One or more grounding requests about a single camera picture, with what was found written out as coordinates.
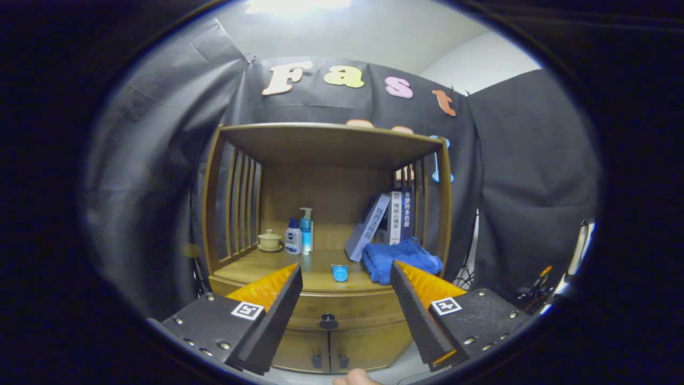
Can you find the wooden cabinet door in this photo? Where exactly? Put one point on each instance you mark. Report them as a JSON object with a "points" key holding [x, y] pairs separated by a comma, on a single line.
{"points": [[368, 345], [299, 350]]}

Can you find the black equipment with orange part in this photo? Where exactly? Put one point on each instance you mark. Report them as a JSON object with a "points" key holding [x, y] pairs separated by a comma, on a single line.
{"points": [[534, 291]]}

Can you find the light blue tube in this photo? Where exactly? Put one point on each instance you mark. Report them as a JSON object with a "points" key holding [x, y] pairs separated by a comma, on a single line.
{"points": [[340, 274]]}

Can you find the white lotion bottle blue cap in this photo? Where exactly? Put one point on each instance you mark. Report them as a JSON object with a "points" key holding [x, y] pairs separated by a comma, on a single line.
{"points": [[293, 239]]}

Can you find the beige lidded tea cup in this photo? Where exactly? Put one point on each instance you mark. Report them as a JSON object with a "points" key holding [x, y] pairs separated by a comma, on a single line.
{"points": [[270, 240]]}

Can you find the grey leaning book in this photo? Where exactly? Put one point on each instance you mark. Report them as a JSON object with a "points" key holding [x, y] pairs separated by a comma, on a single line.
{"points": [[366, 230]]}

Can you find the black tripod stand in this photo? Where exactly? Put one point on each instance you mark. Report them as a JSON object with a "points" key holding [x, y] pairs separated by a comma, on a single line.
{"points": [[465, 278]]}

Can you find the wooden cabinet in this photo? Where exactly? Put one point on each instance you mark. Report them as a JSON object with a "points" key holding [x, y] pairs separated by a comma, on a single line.
{"points": [[320, 144]]}

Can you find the white spine book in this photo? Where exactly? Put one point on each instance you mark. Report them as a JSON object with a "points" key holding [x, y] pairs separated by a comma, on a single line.
{"points": [[395, 219]]}

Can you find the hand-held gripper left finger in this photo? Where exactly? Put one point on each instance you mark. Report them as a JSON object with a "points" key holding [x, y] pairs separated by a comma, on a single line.
{"points": [[270, 326]]}

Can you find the wooden drawer with black knob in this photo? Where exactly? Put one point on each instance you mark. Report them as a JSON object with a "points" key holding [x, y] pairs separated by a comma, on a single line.
{"points": [[352, 310]]}

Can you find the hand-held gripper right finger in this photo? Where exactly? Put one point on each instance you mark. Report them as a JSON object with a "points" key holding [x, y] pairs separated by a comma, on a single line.
{"points": [[414, 315]]}

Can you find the wooden countertop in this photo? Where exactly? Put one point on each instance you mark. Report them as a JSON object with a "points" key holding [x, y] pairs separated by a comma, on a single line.
{"points": [[320, 272]]}

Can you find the black backdrop cloth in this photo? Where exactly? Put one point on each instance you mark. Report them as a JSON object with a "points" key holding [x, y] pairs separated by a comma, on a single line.
{"points": [[160, 160]]}

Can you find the blue pump bottle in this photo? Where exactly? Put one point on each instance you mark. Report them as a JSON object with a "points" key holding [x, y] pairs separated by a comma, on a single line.
{"points": [[306, 232]]}

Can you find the folded blue towel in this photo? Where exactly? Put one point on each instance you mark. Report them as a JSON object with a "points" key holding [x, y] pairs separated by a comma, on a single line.
{"points": [[395, 256]]}

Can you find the dark blue book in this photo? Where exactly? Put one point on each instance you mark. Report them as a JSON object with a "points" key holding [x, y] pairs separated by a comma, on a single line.
{"points": [[406, 214]]}

